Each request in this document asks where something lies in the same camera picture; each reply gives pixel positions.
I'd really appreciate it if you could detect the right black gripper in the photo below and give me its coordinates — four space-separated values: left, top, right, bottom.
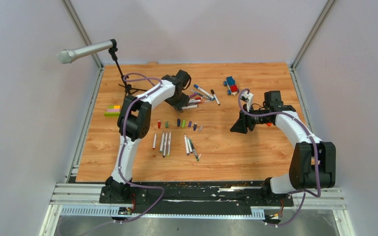
230 104 271 134

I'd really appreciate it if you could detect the brown capped white marker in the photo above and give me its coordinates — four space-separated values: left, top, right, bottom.
182 105 198 110

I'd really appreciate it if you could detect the black capped white marker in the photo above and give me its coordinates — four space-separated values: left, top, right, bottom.
210 89 221 105

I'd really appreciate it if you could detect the dark blue capped marker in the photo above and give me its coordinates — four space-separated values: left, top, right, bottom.
187 137 193 153

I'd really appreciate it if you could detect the light green white marker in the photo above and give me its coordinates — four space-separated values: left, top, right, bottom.
166 131 172 156

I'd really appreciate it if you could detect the silver grey pen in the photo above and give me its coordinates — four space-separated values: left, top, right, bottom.
189 138 199 161

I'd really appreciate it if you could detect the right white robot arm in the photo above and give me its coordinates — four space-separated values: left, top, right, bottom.
230 88 336 205

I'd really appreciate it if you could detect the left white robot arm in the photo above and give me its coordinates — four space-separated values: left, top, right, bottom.
105 70 191 203

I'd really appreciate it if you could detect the grey capped marker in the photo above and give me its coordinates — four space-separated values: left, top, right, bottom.
191 90 211 100

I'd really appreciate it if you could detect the blue capped white marker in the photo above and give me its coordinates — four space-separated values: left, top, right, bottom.
193 84 215 100

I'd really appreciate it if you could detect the red capped white marker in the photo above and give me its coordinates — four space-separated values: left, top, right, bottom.
188 97 203 105

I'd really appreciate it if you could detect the orange capped white marker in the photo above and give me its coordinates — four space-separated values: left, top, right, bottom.
188 99 201 106

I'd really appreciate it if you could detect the blue red toy brick car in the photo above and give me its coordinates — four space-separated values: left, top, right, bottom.
223 76 239 96

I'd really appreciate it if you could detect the green pink toy brick stack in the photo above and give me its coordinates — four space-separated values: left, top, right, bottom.
104 105 121 117

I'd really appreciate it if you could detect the black microphone tripod stand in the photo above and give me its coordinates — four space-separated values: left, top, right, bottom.
108 46 147 97

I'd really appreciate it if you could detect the silver microphone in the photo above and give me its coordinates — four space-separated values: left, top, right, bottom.
57 39 117 64

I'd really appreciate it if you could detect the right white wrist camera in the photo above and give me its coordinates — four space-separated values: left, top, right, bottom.
241 91 253 112

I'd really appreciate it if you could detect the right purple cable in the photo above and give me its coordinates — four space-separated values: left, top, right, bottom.
238 88 322 227

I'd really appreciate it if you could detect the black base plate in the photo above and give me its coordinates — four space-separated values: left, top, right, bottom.
99 181 293 215

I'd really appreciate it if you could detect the grey slotted cable duct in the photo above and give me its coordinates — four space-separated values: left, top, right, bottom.
60 205 266 220

